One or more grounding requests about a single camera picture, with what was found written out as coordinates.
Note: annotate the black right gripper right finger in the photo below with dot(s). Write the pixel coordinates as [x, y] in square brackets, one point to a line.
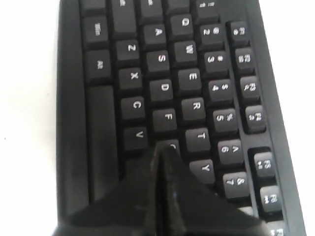
[192, 209]

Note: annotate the black acer keyboard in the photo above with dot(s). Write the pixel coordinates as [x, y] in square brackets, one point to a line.
[194, 75]

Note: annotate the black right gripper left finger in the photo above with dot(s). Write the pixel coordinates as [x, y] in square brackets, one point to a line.
[130, 209]

